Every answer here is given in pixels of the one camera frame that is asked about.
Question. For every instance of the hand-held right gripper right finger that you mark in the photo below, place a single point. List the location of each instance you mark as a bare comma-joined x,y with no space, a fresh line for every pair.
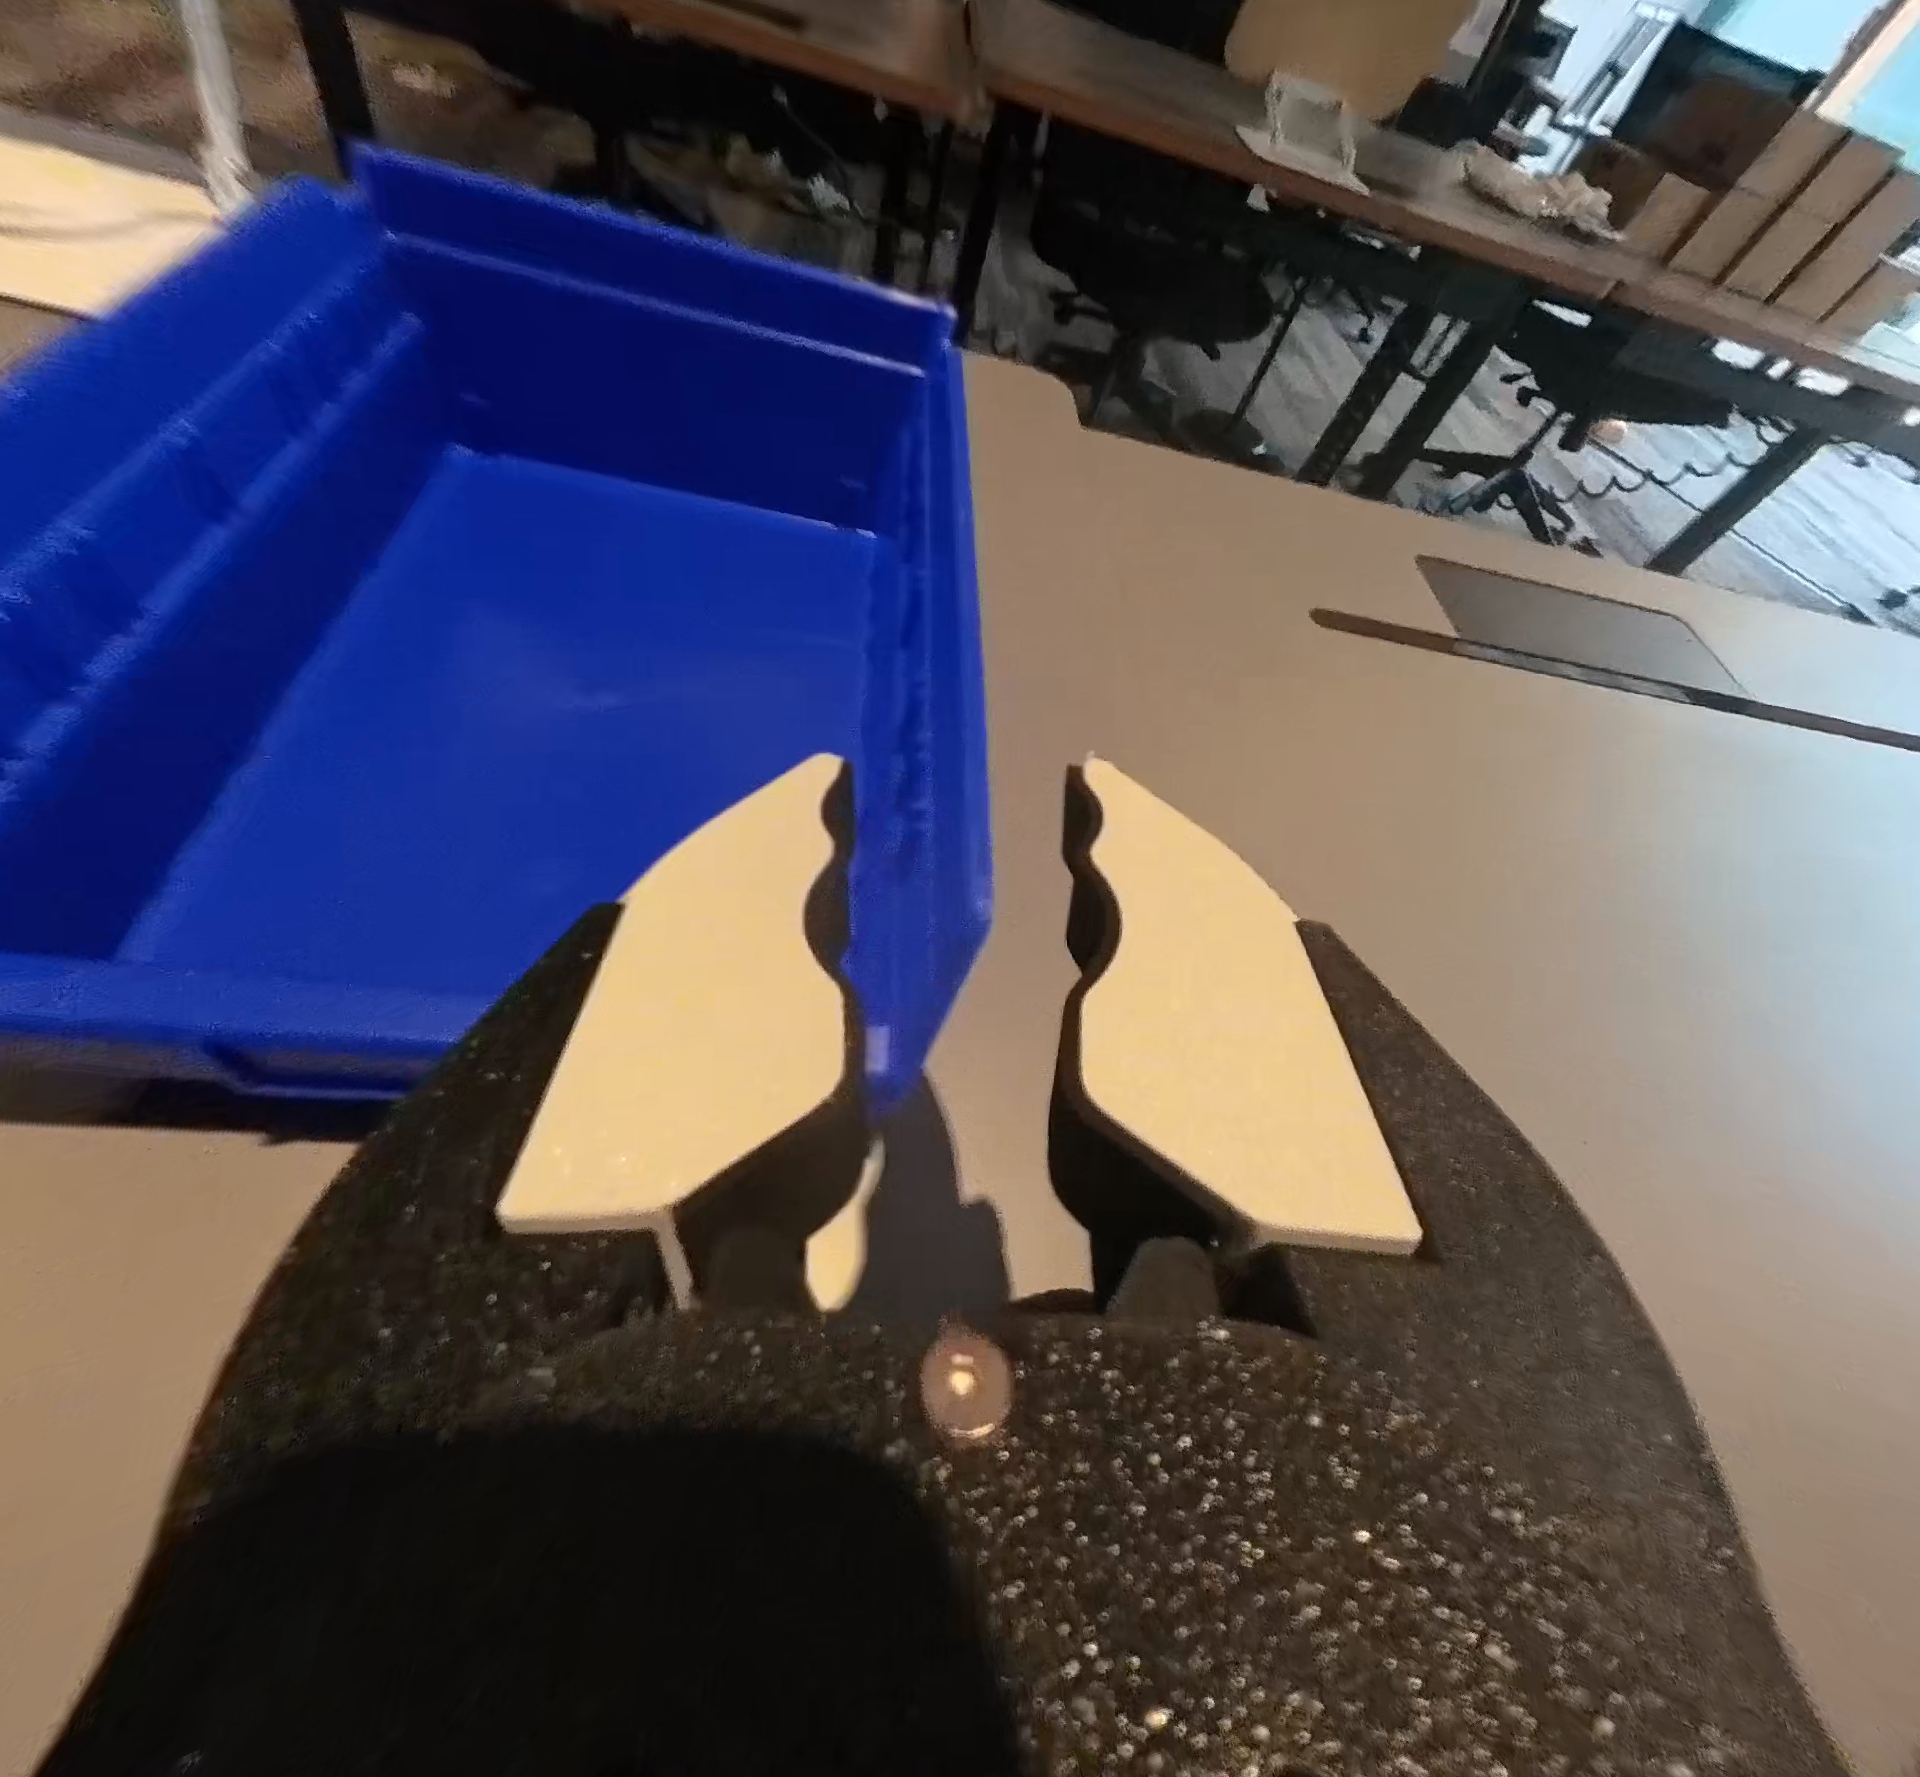
1230,1058

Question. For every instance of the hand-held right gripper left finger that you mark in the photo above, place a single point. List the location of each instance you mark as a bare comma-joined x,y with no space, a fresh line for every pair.
690,1044

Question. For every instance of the blue plastic bin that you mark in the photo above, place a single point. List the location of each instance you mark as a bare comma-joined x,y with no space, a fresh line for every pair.
525,700

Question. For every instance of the black office chair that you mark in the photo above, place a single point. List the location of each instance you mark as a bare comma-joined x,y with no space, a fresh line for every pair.
1153,248

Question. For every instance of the row of cardboard boxes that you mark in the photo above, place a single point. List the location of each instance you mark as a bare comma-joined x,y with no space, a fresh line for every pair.
1770,219

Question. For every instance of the white desk mat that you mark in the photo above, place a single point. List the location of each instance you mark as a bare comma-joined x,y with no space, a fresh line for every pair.
89,235

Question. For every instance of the instruction sheet on stand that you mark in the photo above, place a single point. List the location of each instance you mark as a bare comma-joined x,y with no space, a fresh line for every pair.
197,7

